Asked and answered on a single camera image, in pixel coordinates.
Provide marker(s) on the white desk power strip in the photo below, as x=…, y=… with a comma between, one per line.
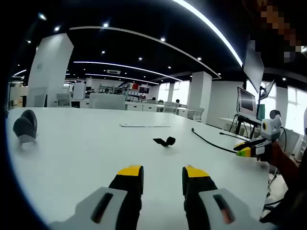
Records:
x=144, y=125

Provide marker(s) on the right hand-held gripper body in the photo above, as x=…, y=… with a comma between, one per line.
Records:
x=272, y=129

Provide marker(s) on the person's right hand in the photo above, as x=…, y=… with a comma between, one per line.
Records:
x=272, y=153

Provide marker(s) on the person's dark clothing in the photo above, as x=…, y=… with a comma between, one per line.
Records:
x=280, y=208

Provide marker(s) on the white square pillar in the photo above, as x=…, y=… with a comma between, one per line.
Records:
x=48, y=72
x=199, y=95

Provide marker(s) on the storage shelf rack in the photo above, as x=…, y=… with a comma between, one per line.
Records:
x=134, y=92

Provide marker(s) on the white office chair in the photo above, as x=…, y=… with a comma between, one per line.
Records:
x=170, y=106
x=63, y=99
x=198, y=113

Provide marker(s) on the white desk partition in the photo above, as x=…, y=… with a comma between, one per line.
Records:
x=106, y=101

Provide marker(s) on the white framed monitor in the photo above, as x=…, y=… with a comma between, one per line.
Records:
x=247, y=103

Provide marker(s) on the white tall appliance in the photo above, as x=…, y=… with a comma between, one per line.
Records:
x=79, y=91

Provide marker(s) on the white low cabinets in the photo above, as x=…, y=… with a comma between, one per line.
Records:
x=141, y=106

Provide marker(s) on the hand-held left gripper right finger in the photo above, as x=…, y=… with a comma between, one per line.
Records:
x=199, y=191

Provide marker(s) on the white side table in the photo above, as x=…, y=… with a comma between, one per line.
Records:
x=227, y=119

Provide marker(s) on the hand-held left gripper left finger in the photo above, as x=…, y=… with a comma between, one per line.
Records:
x=124, y=191

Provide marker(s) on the white desk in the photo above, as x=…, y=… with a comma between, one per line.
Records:
x=96, y=148

